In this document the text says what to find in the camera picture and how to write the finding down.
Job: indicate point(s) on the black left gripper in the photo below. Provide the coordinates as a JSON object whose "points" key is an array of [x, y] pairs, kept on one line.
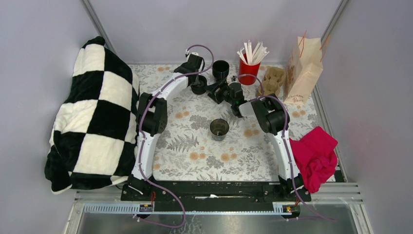
{"points": [[193, 83]]}

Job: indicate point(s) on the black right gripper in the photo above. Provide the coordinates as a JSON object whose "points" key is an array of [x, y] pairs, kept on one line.
{"points": [[222, 85]]}

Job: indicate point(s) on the stack of black cups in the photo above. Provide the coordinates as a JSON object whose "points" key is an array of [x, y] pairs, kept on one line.
{"points": [[220, 70]]}

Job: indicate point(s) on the single black coffee cup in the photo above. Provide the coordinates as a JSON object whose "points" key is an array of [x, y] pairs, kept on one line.
{"points": [[219, 128]]}

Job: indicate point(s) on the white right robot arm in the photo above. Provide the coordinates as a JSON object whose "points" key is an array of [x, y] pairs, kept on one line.
{"points": [[273, 119]]}

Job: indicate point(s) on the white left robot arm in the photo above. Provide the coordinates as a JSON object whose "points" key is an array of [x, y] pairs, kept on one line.
{"points": [[152, 121]]}

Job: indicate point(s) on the red cup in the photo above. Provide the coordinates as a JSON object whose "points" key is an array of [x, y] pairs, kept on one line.
{"points": [[247, 73]]}

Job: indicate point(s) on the floral tablecloth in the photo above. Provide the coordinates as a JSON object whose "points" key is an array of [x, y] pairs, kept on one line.
{"points": [[185, 150]]}

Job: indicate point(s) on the white wrapped straws bundle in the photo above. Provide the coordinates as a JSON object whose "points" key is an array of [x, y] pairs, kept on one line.
{"points": [[252, 55]]}

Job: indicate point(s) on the brown cardboard cup carrier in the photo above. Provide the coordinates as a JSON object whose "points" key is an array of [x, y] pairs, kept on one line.
{"points": [[274, 79]]}

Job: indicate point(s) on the tan paper bag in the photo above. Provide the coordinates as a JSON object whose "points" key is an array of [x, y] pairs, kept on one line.
{"points": [[304, 68]]}

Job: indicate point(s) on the crumpled magenta cloth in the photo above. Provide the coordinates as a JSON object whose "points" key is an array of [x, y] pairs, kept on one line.
{"points": [[315, 158]]}

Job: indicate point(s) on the black white checkered blanket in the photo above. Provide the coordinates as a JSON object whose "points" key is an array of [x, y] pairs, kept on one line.
{"points": [[93, 141]]}

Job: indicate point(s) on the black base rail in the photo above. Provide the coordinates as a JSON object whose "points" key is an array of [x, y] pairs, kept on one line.
{"points": [[209, 196]]}

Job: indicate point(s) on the aluminium front frame rail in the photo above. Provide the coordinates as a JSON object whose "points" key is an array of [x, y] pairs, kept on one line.
{"points": [[338, 208]]}

